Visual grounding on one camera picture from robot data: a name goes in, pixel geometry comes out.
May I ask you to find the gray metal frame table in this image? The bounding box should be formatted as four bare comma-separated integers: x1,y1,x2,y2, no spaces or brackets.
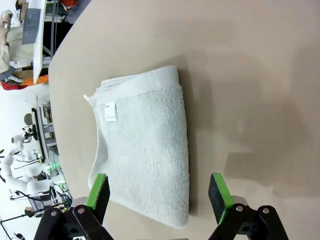
31,93,62,173

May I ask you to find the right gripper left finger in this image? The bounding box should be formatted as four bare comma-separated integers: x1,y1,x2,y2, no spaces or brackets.
33,173,111,240

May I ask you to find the dark gray plastic basket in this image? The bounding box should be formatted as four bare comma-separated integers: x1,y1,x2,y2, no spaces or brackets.
21,8,41,46

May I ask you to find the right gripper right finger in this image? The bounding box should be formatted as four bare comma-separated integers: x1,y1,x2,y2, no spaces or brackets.
208,172,290,240

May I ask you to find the white towel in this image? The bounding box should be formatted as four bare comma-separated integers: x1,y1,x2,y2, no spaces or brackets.
83,65,190,230

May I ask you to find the white table with basket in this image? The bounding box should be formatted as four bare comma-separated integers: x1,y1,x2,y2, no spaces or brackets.
32,0,63,85

